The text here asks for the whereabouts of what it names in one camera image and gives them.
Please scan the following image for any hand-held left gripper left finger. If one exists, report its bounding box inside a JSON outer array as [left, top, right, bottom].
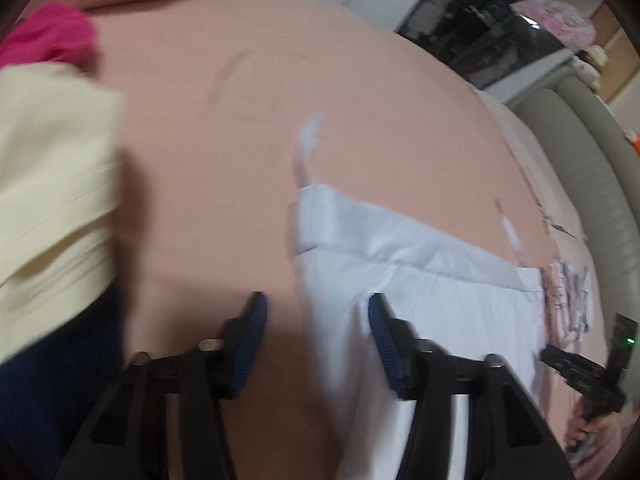
[[55, 291, 268, 480]]

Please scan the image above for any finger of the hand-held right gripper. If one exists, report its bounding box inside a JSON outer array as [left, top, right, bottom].
[[540, 345, 584, 382]]

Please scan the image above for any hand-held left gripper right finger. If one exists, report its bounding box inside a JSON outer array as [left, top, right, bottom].
[[367, 292, 573, 480]]

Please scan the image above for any light blue tie-waist garment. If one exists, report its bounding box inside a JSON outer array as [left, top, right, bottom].
[[287, 112, 547, 480]]

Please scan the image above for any person's right hand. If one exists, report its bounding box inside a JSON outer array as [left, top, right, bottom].
[[565, 399, 622, 455]]

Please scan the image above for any pink fluffy robe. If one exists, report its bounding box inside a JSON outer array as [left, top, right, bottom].
[[575, 410, 628, 480]]

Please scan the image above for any pale blue folded garment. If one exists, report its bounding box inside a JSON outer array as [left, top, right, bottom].
[[562, 262, 593, 333]]

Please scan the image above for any bed with pink sheet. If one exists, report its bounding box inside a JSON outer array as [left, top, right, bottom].
[[0, 0, 616, 480]]

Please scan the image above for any grey-green padded headboard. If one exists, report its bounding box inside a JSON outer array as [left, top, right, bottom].
[[515, 65, 640, 321]]

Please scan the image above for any navy striped garment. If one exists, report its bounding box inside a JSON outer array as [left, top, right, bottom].
[[0, 285, 126, 461]]

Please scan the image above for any pale yellow garment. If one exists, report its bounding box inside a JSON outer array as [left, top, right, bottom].
[[0, 62, 126, 363]]

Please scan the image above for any white plush toy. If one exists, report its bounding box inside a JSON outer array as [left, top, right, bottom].
[[570, 57, 601, 86]]

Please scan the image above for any cream-yellow plush toy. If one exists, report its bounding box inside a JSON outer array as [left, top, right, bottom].
[[580, 45, 608, 68]]

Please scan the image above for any glass-door wardrobe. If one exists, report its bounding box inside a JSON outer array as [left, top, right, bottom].
[[397, 0, 583, 93]]

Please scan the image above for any pink hanging dress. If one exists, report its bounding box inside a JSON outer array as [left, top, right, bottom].
[[510, 0, 598, 53]]

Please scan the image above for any magenta garment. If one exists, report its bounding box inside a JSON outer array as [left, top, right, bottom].
[[0, 2, 98, 68]]

